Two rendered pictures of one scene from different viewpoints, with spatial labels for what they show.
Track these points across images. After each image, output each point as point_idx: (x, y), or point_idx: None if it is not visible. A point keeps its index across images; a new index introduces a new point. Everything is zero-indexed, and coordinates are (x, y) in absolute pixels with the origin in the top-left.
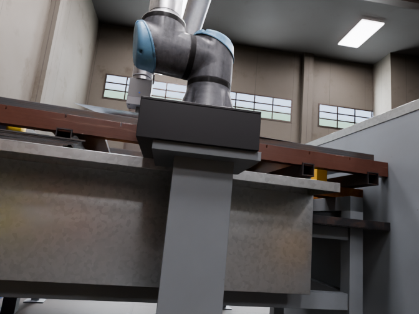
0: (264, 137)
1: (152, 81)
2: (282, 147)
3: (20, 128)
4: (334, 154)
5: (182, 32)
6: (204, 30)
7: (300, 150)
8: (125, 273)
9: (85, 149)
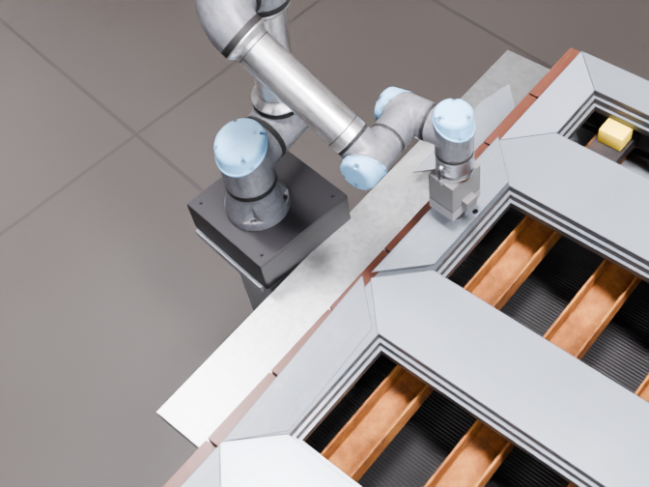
0: (280, 373)
1: (433, 177)
2: (248, 394)
3: (598, 134)
4: (165, 483)
5: (252, 110)
6: (237, 121)
7: (220, 424)
8: None
9: (387, 173)
